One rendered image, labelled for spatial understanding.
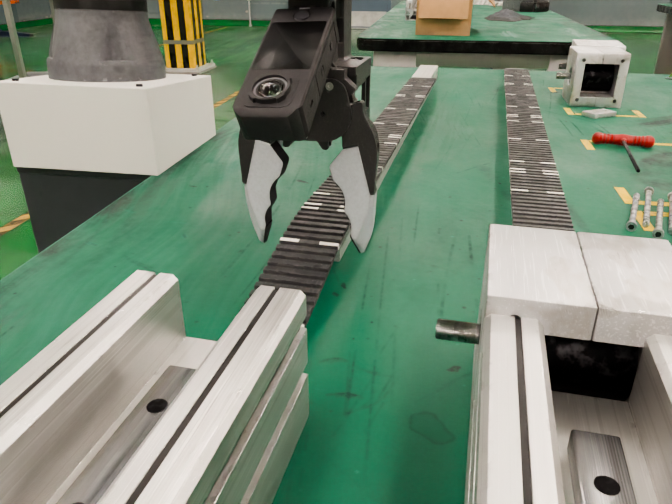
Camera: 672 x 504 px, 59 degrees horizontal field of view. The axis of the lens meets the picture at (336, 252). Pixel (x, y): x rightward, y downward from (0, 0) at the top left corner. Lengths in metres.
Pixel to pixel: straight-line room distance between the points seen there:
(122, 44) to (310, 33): 0.45
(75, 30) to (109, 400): 0.62
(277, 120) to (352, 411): 0.18
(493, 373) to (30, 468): 0.18
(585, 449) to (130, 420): 0.19
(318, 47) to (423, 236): 0.24
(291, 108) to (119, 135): 0.44
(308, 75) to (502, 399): 0.23
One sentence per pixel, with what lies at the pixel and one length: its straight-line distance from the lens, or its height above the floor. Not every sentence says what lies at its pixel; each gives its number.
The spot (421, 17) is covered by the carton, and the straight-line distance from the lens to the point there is 2.34.
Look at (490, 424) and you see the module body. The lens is 0.23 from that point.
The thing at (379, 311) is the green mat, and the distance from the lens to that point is 0.45.
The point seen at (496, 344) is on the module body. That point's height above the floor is 0.86.
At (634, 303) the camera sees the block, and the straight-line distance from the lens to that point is 0.31.
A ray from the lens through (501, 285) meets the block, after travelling 0.30.
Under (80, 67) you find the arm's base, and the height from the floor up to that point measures 0.90.
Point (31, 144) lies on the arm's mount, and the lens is 0.86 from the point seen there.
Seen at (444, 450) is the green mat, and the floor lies 0.78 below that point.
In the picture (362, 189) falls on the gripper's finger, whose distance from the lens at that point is 0.46.
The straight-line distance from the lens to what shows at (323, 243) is 0.49.
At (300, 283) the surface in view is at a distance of 0.45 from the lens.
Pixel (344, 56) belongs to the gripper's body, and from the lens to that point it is 0.49.
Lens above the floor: 1.02
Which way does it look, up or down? 26 degrees down
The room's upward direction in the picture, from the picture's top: straight up
